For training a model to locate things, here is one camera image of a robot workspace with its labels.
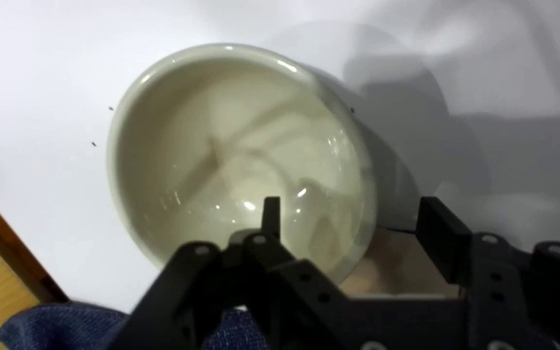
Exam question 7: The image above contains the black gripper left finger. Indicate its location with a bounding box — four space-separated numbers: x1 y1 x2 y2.
106 195 361 350

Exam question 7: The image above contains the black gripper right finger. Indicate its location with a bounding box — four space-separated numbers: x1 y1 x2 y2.
417 197 560 350

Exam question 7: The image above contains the white ceramic bowl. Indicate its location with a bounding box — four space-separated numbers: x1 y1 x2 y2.
108 43 378 282

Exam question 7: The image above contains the blue cloth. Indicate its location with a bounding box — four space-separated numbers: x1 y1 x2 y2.
0 302 271 350

